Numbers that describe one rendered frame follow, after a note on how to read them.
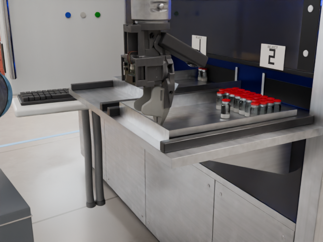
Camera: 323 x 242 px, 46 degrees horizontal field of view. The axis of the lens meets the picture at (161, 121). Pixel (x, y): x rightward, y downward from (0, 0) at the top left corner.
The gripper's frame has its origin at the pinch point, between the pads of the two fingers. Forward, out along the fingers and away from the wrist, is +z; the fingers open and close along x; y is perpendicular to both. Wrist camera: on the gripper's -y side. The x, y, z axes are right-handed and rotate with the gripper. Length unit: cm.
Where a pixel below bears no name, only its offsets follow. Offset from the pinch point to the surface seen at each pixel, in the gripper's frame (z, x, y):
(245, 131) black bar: 2.5, 8.2, -15.7
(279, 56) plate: -10.5, -4.4, -36.1
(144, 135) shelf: 3.7, -3.2, 2.4
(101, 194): 67, -98, -19
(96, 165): 52, -99, -17
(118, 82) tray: 1.5, -48.8, -10.2
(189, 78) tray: 3, -53, -41
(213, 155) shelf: 4.9, 11.1, -5.5
